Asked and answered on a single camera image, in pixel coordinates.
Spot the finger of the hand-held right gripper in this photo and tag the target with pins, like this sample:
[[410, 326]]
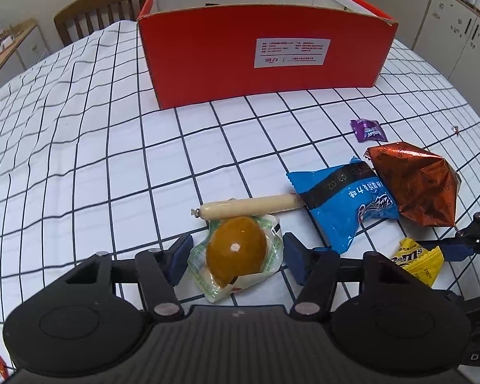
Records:
[[458, 250]]

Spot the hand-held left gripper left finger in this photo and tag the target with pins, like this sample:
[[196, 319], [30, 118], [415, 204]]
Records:
[[180, 259]]

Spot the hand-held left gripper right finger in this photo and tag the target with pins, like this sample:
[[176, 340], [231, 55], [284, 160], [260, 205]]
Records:
[[296, 262]]

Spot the yellow candy packet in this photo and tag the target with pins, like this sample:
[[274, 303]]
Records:
[[420, 262]]

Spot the vacuum packed braised egg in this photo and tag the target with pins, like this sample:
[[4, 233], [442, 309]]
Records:
[[234, 252]]

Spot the blue snack packet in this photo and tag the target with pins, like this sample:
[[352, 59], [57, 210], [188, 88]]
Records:
[[344, 208]]

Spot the sausage stick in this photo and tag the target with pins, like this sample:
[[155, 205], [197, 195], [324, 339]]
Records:
[[248, 206]]

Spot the brown cookie packet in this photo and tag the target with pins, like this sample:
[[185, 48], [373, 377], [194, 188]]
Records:
[[416, 184]]

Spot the purple candy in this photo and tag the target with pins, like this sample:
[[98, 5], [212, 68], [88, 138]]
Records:
[[368, 130]]

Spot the red cardboard box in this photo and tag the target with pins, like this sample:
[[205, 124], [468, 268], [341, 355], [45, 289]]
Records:
[[208, 56]]

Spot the small red scrap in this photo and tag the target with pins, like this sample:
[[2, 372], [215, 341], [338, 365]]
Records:
[[456, 130]]

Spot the black checked white tablecloth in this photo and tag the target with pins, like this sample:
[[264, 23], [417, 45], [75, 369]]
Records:
[[104, 128]]

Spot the white cabinet with stickers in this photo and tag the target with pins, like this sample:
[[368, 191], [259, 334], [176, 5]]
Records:
[[464, 56]]

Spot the white low cabinet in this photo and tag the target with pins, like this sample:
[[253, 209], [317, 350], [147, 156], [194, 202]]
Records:
[[408, 4]]

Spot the wooden top side cabinet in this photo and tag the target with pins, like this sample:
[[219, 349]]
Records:
[[28, 48]]

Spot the wooden chair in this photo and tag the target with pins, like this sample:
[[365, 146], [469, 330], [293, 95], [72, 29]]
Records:
[[100, 2]]

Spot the small white charger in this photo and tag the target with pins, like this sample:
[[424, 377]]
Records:
[[6, 40]]

